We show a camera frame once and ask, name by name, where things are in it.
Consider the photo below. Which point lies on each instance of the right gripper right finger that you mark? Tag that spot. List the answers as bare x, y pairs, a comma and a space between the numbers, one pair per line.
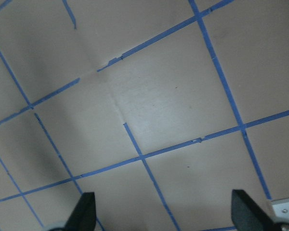
246, 215

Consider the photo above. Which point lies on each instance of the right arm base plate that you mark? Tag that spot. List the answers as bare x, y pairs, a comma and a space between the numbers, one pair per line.
279, 214

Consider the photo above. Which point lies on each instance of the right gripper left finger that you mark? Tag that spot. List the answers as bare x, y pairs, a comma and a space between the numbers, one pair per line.
83, 217

